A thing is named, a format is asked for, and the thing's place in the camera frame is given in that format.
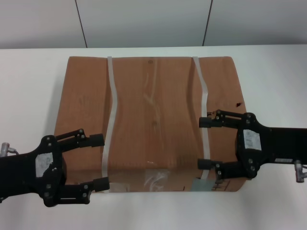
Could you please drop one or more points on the grey sticker label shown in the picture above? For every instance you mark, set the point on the grey sticker label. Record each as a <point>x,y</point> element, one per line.
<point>201,185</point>

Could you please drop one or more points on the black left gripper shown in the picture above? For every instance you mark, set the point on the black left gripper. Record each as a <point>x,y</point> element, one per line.
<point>26,172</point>

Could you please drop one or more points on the brown cardboard box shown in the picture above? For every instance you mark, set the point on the brown cardboard box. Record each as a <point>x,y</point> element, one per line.
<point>156,134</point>

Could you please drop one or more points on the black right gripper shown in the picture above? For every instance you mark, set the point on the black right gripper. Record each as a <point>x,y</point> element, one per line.
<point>278,143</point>

